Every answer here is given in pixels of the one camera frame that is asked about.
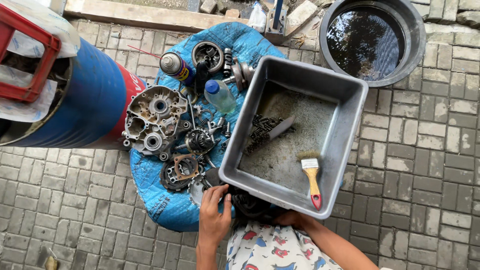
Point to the person's left hand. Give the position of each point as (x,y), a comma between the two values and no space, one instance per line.
(213,219)

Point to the person's right hand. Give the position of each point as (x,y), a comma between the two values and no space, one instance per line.
(294,220)

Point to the grey plastic tub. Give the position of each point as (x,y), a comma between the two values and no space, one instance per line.
(339,112)

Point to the silver toothed round cover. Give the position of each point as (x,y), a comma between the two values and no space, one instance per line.
(195,192)

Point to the person's patterned white shorts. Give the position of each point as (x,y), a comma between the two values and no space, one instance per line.
(270,247)

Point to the blue tarp sheet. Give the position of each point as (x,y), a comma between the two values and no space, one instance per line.
(165,202)

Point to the black round clutch hub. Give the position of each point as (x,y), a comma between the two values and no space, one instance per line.
(167,180)

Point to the brown paper gasket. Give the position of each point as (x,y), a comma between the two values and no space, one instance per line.
(176,165)

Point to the gear cluster with shaft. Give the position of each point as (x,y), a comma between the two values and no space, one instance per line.
(198,140)

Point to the scattered small metal parts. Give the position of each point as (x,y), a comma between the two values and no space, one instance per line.
(225,129)

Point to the white flat blade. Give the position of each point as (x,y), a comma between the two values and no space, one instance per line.
(282,127)

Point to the pile of black bolts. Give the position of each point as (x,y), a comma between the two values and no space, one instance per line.
(262,127)

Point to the clear bottle with blue cap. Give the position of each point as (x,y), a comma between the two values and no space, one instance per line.
(221,97)

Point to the aluminium engine crankcase half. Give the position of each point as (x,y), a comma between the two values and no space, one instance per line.
(150,112)

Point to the black engine part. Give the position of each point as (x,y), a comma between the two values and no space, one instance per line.
(202,77)

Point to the steel crankshaft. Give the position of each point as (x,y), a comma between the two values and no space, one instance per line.
(242,73)

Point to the spray can with red straw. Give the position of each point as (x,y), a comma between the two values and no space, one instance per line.
(178,67)

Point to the ribbed metal gear shaft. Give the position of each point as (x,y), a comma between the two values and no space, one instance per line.
(227,62)

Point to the dry leaf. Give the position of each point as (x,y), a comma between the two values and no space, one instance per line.
(51,263)

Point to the blue and red metal drum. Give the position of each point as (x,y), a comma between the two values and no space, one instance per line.
(93,97)

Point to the grey metal stand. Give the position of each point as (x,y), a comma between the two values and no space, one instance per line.
(275,33)

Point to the clear plastic bag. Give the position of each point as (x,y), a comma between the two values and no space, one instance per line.
(258,18)

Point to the large pale stone block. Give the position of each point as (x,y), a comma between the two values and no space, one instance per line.
(302,15)

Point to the black round water basin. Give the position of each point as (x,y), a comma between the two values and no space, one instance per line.
(414,45)

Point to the small grey stone block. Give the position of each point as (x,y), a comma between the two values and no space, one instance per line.
(208,6)

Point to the wooden plank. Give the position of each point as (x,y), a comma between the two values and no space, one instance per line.
(131,15)

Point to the red plastic crate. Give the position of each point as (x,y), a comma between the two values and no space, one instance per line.
(49,48)

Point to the white printed plastic sack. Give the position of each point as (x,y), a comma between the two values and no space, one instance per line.
(64,33)

